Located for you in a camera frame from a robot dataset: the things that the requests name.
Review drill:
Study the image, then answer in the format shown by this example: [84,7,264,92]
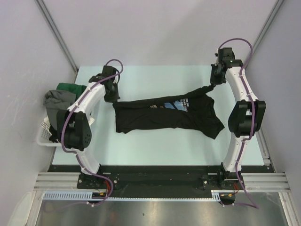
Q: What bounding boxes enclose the grey cable duct strip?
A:
[43,191,221,202]

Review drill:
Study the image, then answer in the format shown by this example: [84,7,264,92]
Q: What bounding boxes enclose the white plastic laundry basket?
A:
[37,116,95,151]

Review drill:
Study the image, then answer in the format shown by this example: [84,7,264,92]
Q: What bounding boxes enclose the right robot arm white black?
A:
[210,48,266,189]

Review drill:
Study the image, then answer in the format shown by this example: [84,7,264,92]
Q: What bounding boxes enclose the aluminium corner post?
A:
[243,0,285,69]
[34,0,79,74]

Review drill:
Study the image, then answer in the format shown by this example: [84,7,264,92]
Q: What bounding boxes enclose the right aluminium corner post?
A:
[243,0,285,69]

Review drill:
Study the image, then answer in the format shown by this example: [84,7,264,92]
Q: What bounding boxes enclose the grey t shirt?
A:
[43,90,76,130]

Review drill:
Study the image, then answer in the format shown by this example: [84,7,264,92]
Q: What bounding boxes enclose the right aluminium frame rail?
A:
[235,66,273,167]

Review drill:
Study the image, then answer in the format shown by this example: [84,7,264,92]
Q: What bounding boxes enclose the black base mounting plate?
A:
[47,165,276,204]

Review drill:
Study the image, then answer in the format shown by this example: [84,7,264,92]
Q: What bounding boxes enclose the black printed t shirt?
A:
[113,85,224,139]

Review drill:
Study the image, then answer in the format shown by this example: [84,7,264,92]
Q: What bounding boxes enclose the green t shirt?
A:
[56,83,87,95]

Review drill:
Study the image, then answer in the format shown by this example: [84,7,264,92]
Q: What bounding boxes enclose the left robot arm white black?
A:
[56,65,123,188]

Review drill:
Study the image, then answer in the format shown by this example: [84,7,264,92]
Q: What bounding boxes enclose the left aluminium corner post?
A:
[34,0,79,74]

